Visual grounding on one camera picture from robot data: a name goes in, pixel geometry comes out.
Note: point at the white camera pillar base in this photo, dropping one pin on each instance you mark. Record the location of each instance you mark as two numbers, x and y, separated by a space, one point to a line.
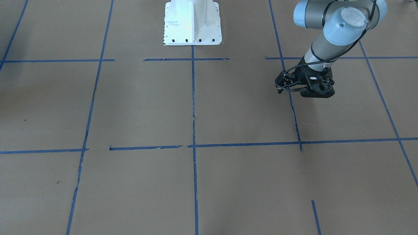
192 22

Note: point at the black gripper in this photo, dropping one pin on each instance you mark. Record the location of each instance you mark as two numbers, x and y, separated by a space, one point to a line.
300 77

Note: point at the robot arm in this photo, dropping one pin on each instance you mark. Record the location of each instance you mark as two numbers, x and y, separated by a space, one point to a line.
343 24

